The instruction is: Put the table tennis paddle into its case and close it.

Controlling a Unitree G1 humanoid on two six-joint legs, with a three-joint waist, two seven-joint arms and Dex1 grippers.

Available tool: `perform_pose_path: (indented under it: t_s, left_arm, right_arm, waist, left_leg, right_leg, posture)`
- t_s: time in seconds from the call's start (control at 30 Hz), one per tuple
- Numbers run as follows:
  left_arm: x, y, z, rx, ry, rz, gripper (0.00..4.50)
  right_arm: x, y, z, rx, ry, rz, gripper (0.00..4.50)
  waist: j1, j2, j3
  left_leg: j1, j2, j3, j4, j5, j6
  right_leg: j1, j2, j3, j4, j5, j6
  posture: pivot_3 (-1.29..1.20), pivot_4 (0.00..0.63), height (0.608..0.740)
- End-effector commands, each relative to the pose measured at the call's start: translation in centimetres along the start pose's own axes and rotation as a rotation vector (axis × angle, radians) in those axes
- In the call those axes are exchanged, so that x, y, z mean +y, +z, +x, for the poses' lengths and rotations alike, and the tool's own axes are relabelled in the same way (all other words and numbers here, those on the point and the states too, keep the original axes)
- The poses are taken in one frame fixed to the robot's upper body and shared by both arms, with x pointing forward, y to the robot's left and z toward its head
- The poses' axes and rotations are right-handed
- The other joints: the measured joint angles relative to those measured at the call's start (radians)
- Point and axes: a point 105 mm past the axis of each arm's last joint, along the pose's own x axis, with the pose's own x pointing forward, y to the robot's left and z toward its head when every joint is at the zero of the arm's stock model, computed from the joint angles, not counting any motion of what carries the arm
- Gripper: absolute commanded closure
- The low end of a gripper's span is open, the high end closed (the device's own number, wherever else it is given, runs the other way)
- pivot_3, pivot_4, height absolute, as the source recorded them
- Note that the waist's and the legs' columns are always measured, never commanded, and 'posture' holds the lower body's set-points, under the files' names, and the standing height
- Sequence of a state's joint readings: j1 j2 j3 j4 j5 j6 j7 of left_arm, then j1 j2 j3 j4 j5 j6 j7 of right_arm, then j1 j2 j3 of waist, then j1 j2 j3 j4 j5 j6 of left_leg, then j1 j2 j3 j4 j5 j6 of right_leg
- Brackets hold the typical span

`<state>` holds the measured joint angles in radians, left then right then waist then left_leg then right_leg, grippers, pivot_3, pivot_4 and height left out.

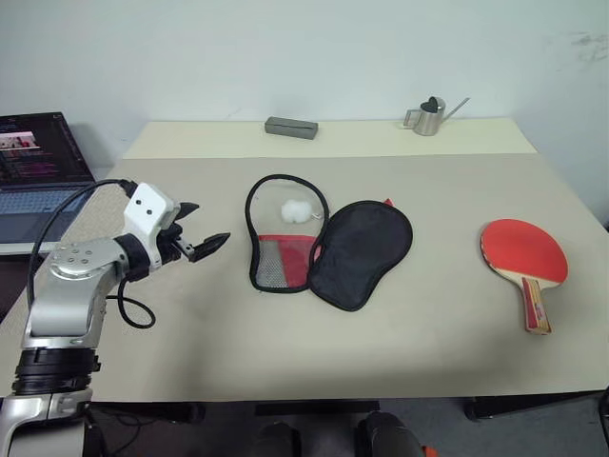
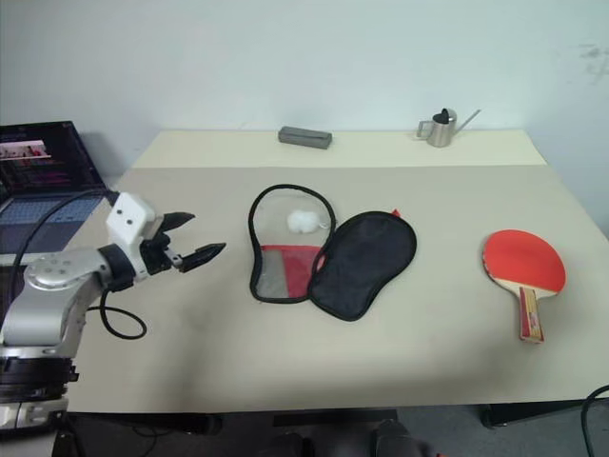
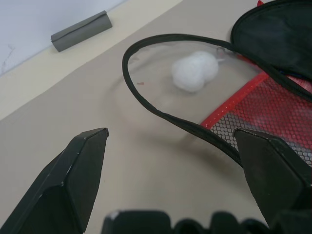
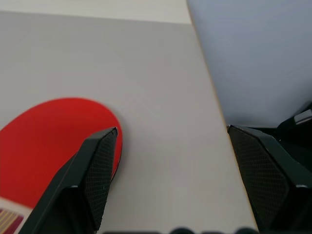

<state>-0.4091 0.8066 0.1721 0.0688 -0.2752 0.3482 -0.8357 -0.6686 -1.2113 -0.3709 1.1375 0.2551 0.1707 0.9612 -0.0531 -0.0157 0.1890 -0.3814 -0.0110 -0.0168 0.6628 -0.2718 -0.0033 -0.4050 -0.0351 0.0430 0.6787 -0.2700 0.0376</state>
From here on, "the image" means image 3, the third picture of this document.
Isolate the grey rectangular block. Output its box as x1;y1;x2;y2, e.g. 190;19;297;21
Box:
50;10;113;53

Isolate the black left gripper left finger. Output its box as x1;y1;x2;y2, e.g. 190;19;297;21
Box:
0;127;109;234

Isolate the red black paddle case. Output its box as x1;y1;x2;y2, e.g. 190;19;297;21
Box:
121;0;312;169

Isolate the white fluffy pompom charm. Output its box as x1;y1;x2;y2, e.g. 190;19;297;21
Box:
171;50;219;93

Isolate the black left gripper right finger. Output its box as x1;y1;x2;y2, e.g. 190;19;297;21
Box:
233;128;312;225

